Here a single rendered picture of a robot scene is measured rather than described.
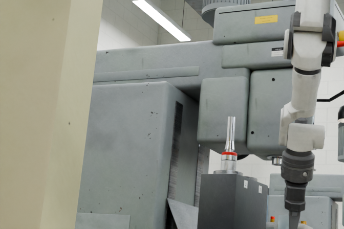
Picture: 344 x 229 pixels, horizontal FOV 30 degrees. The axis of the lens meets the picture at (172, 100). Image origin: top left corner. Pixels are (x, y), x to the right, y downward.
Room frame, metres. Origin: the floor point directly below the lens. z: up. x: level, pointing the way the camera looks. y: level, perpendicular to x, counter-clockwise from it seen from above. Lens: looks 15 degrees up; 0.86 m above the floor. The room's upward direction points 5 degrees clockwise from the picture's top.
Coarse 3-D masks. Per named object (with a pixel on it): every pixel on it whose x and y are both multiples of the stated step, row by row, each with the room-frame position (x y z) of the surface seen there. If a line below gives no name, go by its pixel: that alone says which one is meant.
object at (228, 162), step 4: (224, 156) 1.90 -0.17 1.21; (228, 156) 1.89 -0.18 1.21; (232, 156) 1.89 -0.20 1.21; (236, 156) 1.91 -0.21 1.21; (224, 160) 1.90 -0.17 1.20; (228, 160) 1.89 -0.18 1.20; (232, 160) 1.89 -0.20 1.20; (236, 160) 1.91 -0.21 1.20; (224, 164) 1.90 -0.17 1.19; (228, 164) 1.89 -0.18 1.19; (232, 164) 1.89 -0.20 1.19; (224, 168) 1.90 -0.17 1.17; (228, 168) 1.89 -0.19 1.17; (232, 168) 1.89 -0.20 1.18
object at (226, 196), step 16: (208, 176) 1.88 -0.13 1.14; (224, 176) 1.85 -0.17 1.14; (240, 176) 1.85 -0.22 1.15; (208, 192) 1.88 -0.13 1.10; (224, 192) 1.85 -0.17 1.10; (240, 192) 1.86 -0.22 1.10; (256, 192) 1.95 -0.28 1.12; (208, 208) 1.88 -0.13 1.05; (224, 208) 1.85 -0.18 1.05; (240, 208) 1.86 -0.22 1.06; (256, 208) 1.95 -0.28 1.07; (208, 224) 1.88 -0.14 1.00; (224, 224) 1.85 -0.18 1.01; (240, 224) 1.87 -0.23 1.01; (256, 224) 1.96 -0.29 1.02
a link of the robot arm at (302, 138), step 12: (300, 120) 1.72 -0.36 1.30; (288, 132) 1.68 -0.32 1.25; (300, 132) 1.67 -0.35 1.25; (312, 132) 1.67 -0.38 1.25; (324, 132) 1.66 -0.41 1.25; (288, 144) 1.69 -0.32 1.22; (300, 144) 1.68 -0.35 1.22; (312, 144) 1.68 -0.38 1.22; (288, 156) 1.71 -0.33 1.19; (300, 156) 1.70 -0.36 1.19; (312, 156) 1.71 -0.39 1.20; (300, 168) 1.71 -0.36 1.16
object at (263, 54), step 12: (228, 48) 2.32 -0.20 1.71; (240, 48) 2.30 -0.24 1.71; (252, 48) 2.28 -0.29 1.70; (264, 48) 2.26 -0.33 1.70; (276, 48) 2.23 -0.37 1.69; (228, 60) 2.32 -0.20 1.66; (240, 60) 2.30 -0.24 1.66; (252, 60) 2.28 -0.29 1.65; (264, 60) 2.25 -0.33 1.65; (276, 60) 2.23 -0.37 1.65; (288, 60) 2.21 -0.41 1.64
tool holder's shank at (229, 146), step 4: (228, 120) 1.91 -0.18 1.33; (232, 120) 1.90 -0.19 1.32; (228, 124) 1.91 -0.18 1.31; (232, 124) 1.90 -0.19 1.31; (228, 128) 1.91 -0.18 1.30; (232, 128) 1.90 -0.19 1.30; (228, 132) 1.91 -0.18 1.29; (232, 132) 1.90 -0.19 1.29; (228, 136) 1.91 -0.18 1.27; (232, 136) 1.91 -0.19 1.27; (228, 140) 1.90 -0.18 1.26; (232, 140) 1.90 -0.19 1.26; (228, 144) 1.90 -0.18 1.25; (232, 144) 1.90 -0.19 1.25; (228, 148) 1.90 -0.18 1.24; (232, 148) 1.90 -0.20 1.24
